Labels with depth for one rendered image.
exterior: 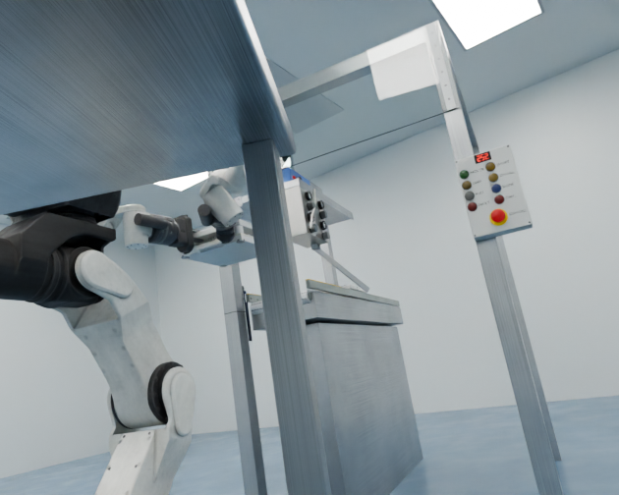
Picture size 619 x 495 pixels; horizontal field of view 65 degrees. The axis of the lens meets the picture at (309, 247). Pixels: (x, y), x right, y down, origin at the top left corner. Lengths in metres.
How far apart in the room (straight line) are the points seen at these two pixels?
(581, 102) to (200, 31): 4.92
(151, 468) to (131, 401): 0.16
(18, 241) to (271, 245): 0.60
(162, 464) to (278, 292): 0.74
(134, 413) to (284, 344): 0.75
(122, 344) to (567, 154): 4.49
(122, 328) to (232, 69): 0.78
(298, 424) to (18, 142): 0.41
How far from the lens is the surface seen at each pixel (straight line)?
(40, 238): 1.06
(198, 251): 1.62
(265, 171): 0.58
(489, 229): 1.56
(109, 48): 0.46
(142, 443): 1.22
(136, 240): 1.44
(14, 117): 0.56
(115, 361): 1.21
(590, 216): 4.95
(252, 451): 1.90
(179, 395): 1.21
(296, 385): 0.53
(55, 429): 6.89
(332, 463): 1.99
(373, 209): 5.59
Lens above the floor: 0.58
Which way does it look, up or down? 14 degrees up
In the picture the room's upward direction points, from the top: 9 degrees counter-clockwise
